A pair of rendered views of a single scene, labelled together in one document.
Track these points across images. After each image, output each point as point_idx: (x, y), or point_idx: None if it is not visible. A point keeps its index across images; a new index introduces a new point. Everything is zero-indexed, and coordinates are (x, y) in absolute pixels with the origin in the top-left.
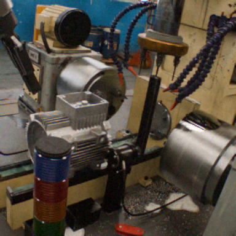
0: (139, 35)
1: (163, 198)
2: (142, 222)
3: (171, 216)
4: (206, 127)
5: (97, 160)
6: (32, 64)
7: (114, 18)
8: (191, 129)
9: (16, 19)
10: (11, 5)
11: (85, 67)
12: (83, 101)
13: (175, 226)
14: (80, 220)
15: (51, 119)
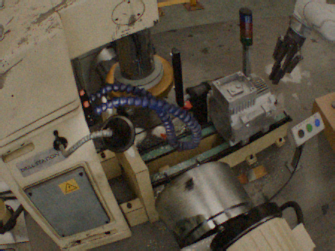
0: (172, 74)
1: (143, 142)
2: (176, 117)
3: (146, 122)
4: None
5: None
6: (274, 51)
7: (194, 118)
8: None
9: (287, 32)
10: (289, 22)
11: (225, 179)
12: (234, 90)
13: (149, 111)
14: None
15: (256, 79)
